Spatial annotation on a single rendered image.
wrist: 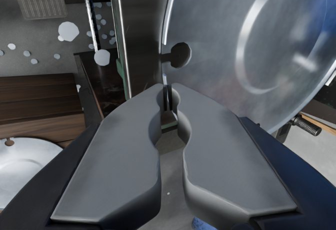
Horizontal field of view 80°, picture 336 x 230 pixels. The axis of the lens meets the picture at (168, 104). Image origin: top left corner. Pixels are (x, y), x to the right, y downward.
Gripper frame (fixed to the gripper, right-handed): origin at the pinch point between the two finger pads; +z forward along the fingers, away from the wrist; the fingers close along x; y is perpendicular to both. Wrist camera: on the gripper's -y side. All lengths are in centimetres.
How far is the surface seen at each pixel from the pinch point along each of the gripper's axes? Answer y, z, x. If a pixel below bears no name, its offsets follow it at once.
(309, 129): 17.2, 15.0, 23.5
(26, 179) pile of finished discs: 47, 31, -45
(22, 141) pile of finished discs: 34, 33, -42
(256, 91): 6.5, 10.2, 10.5
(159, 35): -1.6, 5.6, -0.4
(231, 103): 7.4, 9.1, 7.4
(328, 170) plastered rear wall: 119, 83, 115
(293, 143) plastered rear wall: 117, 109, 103
